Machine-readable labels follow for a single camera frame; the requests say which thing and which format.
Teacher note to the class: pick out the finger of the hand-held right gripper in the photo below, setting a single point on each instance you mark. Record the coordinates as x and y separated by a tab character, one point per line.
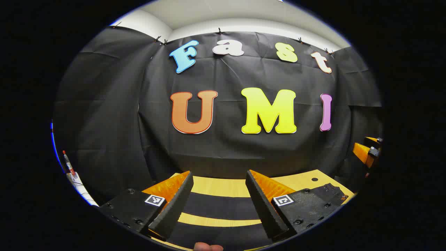
362	152
373	139

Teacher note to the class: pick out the red tipped marker pen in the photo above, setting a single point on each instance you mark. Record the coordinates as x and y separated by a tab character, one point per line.
68	163

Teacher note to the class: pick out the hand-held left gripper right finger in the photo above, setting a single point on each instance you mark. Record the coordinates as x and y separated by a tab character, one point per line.
263	209

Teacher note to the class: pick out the black jeans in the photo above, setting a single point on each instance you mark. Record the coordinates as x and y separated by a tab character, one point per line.
223	208

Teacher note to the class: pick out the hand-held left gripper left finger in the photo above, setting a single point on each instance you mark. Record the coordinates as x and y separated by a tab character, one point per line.
174	204

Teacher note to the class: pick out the black backdrop cloth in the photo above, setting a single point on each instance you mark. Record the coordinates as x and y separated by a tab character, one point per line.
139	104

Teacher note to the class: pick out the white object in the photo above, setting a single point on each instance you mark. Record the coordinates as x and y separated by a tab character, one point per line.
81	188

